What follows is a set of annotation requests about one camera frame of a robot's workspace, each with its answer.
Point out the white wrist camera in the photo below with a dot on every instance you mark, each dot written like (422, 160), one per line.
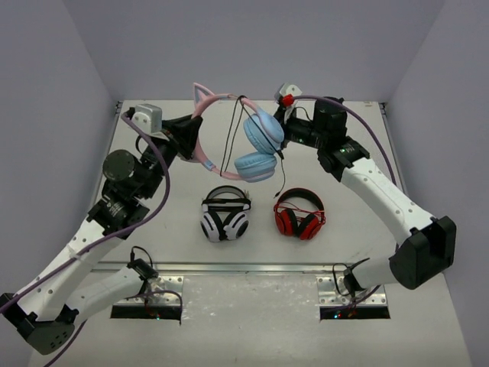
(147, 118)
(285, 98)

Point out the red black headphones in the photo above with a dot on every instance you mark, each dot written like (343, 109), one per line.
(293, 221)

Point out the metal base plate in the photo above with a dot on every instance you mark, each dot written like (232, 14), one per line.
(329, 296)
(163, 291)

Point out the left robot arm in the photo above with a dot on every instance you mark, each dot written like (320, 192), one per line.
(47, 311)

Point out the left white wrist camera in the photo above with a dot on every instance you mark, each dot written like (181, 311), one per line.
(147, 118)

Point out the pink blue cat-ear headphones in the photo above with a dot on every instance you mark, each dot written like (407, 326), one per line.
(261, 129)

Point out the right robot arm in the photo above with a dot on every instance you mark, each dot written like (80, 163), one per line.
(425, 243)

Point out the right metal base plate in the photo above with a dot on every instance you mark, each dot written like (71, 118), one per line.
(329, 296)

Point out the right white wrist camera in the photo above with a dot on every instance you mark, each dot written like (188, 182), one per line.
(285, 98)

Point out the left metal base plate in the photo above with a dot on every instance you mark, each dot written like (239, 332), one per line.
(163, 291)

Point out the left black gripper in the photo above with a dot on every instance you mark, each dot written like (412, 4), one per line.
(177, 134)

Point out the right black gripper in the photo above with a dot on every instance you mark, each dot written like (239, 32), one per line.
(286, 126)

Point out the aluminium table edge rail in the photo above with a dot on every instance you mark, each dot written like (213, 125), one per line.
(241, 268)

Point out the white black headphones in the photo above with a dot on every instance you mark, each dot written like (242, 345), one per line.
(225, 213)

